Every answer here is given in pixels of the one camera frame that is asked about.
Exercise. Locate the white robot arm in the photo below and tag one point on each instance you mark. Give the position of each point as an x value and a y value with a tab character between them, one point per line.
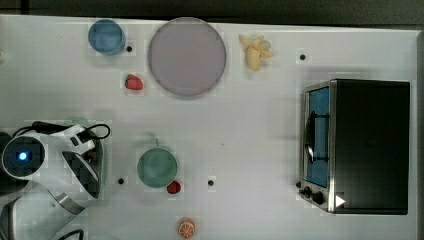
63	167

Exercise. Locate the green oval strainer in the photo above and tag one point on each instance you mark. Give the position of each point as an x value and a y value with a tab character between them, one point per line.
95	158

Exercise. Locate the large grey plate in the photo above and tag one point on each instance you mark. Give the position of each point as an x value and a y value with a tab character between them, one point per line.
187	57

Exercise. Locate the small red fruit toy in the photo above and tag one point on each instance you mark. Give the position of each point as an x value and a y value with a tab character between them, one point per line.
174	187

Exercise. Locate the red strawberry toy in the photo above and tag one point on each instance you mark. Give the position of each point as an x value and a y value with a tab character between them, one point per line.
133	82

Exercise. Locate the orange slice toy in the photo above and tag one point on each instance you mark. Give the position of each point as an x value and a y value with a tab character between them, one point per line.
187	228

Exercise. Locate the blue cup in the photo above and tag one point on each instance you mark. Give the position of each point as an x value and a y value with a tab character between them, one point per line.
107	37

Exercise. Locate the black toaster oven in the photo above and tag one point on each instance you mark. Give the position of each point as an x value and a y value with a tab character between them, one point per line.
355	146

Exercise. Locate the green pot with handle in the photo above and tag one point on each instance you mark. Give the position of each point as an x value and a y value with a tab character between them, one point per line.
157	167

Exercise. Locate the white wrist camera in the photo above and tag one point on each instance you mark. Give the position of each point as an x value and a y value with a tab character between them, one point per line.
77	140

